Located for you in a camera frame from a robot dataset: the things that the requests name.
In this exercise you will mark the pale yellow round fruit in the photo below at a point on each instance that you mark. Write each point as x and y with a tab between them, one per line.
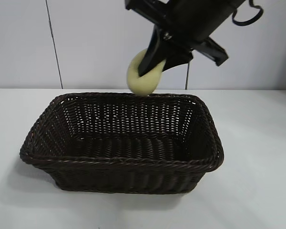
143	84

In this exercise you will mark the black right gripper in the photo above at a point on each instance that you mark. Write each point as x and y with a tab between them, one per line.
200	16

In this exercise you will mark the dark brown wicker basket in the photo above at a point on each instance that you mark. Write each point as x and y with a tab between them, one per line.
124	171

